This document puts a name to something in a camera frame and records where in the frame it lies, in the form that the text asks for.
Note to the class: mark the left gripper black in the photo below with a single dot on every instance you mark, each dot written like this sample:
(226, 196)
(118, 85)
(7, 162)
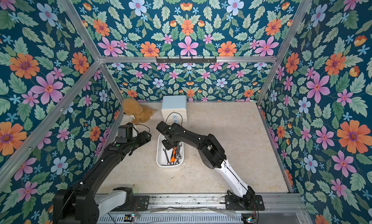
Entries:
(143, 140)

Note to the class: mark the white plastic storage tray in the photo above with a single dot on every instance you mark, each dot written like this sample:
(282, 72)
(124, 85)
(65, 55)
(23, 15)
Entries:
(161, 160)

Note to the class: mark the small silver combination wrench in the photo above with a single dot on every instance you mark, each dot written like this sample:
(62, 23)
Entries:
(166, 155)

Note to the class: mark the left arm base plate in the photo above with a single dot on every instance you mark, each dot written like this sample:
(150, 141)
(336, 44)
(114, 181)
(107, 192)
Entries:
(134, 203)

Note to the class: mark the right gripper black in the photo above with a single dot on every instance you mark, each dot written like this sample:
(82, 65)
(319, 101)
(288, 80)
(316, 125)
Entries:
(168, 138)

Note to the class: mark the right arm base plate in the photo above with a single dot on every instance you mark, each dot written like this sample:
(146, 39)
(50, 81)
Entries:
(239, 204)

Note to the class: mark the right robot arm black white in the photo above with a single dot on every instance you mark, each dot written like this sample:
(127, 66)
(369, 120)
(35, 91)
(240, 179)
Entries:
(213, 156)

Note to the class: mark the silver end wrench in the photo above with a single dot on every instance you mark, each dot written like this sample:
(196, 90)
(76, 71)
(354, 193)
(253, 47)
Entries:
(169, 159)

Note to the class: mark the brown plush teddy dog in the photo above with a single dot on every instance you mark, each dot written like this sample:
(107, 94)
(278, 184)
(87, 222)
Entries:
(140, 113)

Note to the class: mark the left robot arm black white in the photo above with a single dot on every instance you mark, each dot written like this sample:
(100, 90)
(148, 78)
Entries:
(77, 204)

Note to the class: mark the orange handled adjustable wrench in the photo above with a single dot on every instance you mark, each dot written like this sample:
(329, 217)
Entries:
(173, 156)

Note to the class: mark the aluminium front rail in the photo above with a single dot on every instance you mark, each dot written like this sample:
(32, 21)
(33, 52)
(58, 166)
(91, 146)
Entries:
(280, 208)

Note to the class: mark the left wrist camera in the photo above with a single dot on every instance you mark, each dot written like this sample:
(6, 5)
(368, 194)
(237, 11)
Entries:
(124, 134)

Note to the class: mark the black hook rail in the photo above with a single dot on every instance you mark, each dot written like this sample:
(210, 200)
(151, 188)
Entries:
(181, 60)

